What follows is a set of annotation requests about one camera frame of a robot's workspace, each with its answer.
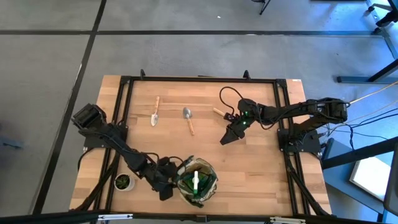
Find white potted succulent plant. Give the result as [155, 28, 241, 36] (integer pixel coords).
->
[113, 173, 136, 192]

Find black chair caster base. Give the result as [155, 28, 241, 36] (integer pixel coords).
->
[366, 0, 398, 35]

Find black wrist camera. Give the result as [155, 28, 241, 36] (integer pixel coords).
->
[238, 98, 258, 113]
[157, 156, 177, 170]

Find narrow wooden-handled trowel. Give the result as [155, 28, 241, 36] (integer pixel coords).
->
[150, 95, 160, 128]

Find white panel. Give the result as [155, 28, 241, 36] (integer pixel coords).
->
[348, 155, 392, 202]

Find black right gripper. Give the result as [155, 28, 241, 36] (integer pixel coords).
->
[220, 105, 261, 146]

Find green garden tool handle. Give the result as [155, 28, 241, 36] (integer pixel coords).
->
[198, 172, 217, 195]

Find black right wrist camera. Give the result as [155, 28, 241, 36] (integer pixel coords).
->
[238, 98, 258, 113]

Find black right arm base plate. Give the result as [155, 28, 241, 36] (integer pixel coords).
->
[277, 127, 322, 154]

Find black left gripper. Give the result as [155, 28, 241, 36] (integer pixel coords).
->
[149, 157, 183, 202]

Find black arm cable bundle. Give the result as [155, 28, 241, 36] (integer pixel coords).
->
[285, 152, 332, 217]
[74, 148, 122, 212]

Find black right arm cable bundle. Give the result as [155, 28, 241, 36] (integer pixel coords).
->
[285, 152, 332, 217]

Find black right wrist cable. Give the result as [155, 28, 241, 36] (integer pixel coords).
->
[219, 86, 246, 115]

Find black stand legs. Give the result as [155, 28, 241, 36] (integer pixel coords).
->
[251, 0, 272, 16]

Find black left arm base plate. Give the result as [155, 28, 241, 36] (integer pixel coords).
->
[83, 123, 129, 149]

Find black aluminium table frame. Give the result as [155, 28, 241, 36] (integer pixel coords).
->
[104, 68, 312, 216]

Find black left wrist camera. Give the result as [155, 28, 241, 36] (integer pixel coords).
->
[157, 156, 177, 170]

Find black floor cables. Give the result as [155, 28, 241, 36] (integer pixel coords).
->
[309, 101, 398, 142]

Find beige green-trimmed gardening bag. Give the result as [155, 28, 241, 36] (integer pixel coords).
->
[174, 155, 219, 208]

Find blue metal frame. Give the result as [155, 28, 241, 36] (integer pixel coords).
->
[336, 0, 398, 85]

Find wide wooden-handled trowel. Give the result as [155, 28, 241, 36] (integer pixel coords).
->
[182, 106, 196, 136]

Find black diagonal beam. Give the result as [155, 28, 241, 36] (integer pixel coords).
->
[322, 136, 398, 170]

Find blue desk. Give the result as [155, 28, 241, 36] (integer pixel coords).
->
[320, 136, 398, 223]

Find black gantry rail silver brackets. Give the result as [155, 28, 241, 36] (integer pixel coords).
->
[0, 210, 398, 224]

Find black left arm cable bundle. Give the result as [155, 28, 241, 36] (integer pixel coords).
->
[74, 148, 122, 212]

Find beige cord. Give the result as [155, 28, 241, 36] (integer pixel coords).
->
[343, 80, 398, 125]

